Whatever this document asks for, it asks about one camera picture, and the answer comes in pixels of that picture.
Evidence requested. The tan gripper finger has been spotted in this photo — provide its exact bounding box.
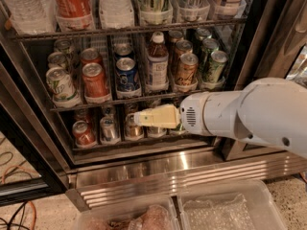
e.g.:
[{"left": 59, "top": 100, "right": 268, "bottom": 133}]
[{"left": 133, "top": 104, "right": 180, "bottom": 128}]

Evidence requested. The tea bottle with white cap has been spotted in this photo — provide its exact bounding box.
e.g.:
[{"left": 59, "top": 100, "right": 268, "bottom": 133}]
[{"left": 146, "top": 32, "right": 169, "bottom": 91}]

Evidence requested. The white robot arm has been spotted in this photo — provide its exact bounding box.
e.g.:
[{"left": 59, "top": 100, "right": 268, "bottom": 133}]
[{"left": 133, "top": 78, "right": 307, "bottom": 158}]

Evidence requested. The steel fridge bottom grille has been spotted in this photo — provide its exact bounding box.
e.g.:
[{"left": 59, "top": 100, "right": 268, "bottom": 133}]
[{"left": 66, "top": 149, "right": 307, "bottom": 212}]

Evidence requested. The fridge right glass door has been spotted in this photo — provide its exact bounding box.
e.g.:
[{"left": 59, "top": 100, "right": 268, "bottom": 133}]
[{"left": 223, "top": 0, "right": 307, "bottom": 160}]

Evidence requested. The fridge glass door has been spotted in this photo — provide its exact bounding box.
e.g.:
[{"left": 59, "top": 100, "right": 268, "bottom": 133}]
[
  {"left": 223, "top": 0, "right": 307, "bottom": 160},
  {"left": 0, "top": 42, "right": 69, "bottom": 206}
]

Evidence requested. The fridge left glass door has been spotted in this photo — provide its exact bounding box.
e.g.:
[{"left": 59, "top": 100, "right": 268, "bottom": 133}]
[{"left": 0, "top": 42, "right": 69, "bottom": 206}]

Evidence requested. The red Coca-Cola bottle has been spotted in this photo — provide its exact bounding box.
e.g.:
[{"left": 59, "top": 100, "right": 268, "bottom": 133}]
[{"left": 55, "top": 0, "right": 95, "bottom": 32}]

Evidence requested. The clear water bottle top left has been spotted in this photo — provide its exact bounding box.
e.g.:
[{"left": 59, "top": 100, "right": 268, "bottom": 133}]
[{"left": 4, "top": 0, "right": 57, "bottom": 35}]

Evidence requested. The bottom green can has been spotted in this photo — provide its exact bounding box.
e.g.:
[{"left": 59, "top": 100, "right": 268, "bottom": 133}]
[{"left": 170, "top": 124, "right": 186, "bottom": 134}]

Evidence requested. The bottom white silver can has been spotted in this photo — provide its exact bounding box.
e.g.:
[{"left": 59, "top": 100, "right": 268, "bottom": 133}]
[{"left": 148, "top": 126, "right": 167, "bottom": 136}]

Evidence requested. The bottom bronze can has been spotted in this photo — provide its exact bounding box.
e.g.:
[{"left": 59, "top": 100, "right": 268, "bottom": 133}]
[{"left": 125, "top": 113, "right": 143, "bottom": 138}]

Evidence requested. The front orange gold can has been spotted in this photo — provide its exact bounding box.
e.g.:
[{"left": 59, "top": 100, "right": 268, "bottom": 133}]
[{"left": 175, "top": 53, "right": 199, "bottom": 85}]

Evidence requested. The orange gold can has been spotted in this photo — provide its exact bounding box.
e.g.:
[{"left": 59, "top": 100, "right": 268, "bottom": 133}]
[
  {"left": 175, "top": 53, "right": 199, "bottom": 85},
  {"left": 172, "top": 39, "right": 193, "bottom": 75},
  {"left": 167, "top": 30, "right": 184, "bottom": 61}
]

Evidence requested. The front blue Pepsi can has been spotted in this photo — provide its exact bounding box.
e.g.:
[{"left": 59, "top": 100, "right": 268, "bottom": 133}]
[{"left": 115, "top": 57, "right": 140, "bottom": 92}]

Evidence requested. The blue pepsi can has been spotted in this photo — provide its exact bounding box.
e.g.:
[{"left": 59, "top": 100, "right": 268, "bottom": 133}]
[
  {"left": 114, "top": 43, "right": 134, "bottom": 60},
  {"left": 115, "top": 57, "right": 140, "bottom": 92}
]

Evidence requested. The middle orange gold can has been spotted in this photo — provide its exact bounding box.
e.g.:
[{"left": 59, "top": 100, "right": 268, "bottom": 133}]
[{"left": 172, "top": 39, "right": 193, "bottom": 75}]

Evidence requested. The front red soda can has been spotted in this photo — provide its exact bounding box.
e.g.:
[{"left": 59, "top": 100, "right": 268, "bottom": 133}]
[{"left": 83, "top": 63, "right": 109, "bottom": 98}]

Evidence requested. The red soda can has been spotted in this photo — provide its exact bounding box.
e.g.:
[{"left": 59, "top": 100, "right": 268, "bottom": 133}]
[
  {"left": 83, "top": 63, "right": 109, "bottom": 98},
  {"left": 81, "top": 48, "right": 103, "bottom": 65},
  {"left": 72, "top": 121, "right": 96, "bottom": 146}
]

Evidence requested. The rear orange gold can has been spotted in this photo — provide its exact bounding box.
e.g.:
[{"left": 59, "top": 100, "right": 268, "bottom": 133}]
[{"left": 167, "top": 30, "right": 184, "bottom": 61}]

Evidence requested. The rear blue Pepsi can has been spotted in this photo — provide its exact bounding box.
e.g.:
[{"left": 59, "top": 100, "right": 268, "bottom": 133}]
[{"left": 114, "top": 43, "right": 134, "bottom": 60}]

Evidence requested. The middle green can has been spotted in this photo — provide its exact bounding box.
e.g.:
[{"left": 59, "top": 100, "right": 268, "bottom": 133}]
[{"left": 199, "top": 38, "right": 220, "bottom": 73}]

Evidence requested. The bottom red soda can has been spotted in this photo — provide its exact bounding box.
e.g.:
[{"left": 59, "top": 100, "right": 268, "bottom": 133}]
[{"left": 72, "top": 121, "right": 96, "bottom": 146}]

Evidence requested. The rear green can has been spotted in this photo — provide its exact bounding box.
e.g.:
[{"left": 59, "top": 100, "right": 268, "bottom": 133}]
[{"left": 194, "top": 28, "right": 212, "bottom": 49}]

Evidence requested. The right clear plastic bin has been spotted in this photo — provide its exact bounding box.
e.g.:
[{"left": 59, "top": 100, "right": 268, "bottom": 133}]
[{"left": 177, "top": 180, "right": 288, "bottom": 230}]

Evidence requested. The clear plastic bin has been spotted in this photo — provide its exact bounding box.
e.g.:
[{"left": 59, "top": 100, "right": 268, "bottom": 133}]
[
  {"left": 177, "top": 180, "right": 288, "bottom": 230},
  {"left": 71, "top": 195, "right": 180, "bottom": 230}
]

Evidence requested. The left clear plastic bin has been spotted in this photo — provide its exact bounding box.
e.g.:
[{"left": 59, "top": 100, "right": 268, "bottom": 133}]
[{"left": 71, "top": 195, "right": 180, "bottom": 230}]

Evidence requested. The rear red soda can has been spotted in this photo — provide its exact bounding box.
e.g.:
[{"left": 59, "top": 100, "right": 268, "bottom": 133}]
[{"left": 81, "top": 48, "right": 103, "bottom": 65}]

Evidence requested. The front white green 7up can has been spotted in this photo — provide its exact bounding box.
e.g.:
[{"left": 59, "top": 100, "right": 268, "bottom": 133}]
[{"left": 46, "top": 67, "right": 77, "bottom": 102}]

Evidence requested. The tall green striped can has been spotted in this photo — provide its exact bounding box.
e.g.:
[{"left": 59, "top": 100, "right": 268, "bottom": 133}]
[{"left": 138, "top": 0, "right": 169, "bottom": 25}]

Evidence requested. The tall silver striped can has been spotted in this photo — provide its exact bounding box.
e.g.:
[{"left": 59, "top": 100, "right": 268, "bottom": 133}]
[{"left": 175, "top": 0, "right": 210, "bottom": 22}]

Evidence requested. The middle white 7up can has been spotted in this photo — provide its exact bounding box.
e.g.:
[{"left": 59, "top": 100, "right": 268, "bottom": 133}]
[{"left": 47, "top": 52, "right": 68, "bottom": 70}]

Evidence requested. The rear white 7up can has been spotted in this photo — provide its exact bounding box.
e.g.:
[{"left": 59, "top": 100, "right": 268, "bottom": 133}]
[{"left": 54, "top": 38, "right": 78, "bottom": 64}]

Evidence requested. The middle wire fridge shelf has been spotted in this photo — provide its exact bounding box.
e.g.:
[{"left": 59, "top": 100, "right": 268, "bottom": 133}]
[{"left": 49, "top": 84, "right": 224, "bottom": 113}]

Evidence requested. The wire fridge shelf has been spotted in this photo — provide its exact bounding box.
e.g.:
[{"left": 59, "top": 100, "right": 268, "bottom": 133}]
[
  {"left": 9, "top": 17, "right": 247, "bottom": 41},
  {"left": 49, "top": 84, "right": 224, "bottom": 113}
]

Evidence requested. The upper wire fridge shelf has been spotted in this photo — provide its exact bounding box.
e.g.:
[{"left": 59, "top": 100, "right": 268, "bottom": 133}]
[{"left": 9, "top": 17, "right": 247, "bottom": 41}]

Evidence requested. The orange cable on floor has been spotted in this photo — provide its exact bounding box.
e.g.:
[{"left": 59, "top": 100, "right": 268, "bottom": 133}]
[{"left": 0, "top": 165, "right": 37, "bottom": 230}]

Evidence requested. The black cable on floor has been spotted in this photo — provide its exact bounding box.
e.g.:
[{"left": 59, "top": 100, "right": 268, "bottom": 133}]
[{"left": 0, "top": 201, "right": 32, "bottom": 230}]

